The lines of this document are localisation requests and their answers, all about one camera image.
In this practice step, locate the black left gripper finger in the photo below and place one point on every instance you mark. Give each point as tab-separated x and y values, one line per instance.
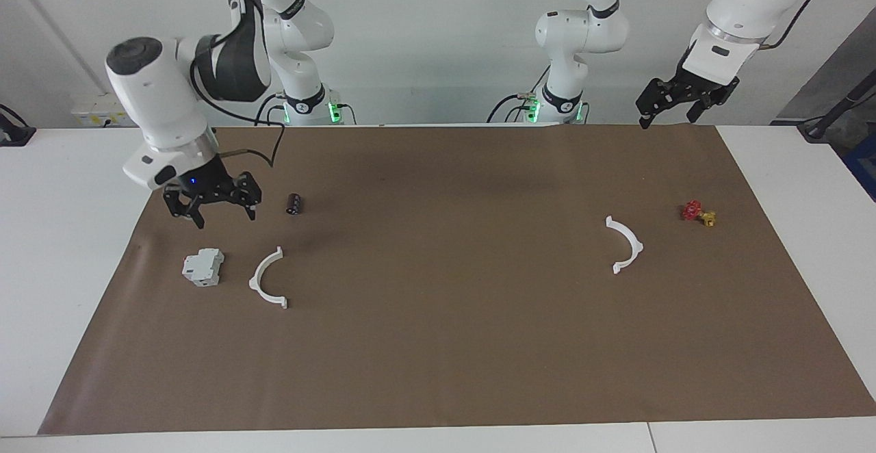
699	111
646	116

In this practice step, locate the black stand with pole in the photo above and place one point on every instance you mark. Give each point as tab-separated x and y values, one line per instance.
831	114

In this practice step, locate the black clamp base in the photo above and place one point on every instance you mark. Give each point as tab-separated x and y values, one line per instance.
14	135

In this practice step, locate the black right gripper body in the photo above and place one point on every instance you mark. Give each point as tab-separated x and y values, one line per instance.
205	186

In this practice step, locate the blue crate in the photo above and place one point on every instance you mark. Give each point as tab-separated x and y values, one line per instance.
864	165

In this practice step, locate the white circuit breaker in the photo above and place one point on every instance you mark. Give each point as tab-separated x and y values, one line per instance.
202	267

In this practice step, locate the brown table mat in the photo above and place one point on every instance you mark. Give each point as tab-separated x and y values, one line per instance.
438	343

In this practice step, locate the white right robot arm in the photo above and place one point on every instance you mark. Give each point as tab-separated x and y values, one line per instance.
157	90

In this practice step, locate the black cylindrical capacitor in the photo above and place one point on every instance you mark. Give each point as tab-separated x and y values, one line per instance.
295	204

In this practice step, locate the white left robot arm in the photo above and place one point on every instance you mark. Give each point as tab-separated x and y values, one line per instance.
582	32

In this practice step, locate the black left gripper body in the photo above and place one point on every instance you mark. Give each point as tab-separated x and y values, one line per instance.
705	92

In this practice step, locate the white wall power strip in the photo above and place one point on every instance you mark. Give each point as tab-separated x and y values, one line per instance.
92	112

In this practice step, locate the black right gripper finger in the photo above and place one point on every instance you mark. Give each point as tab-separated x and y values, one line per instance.
250	210
197	217

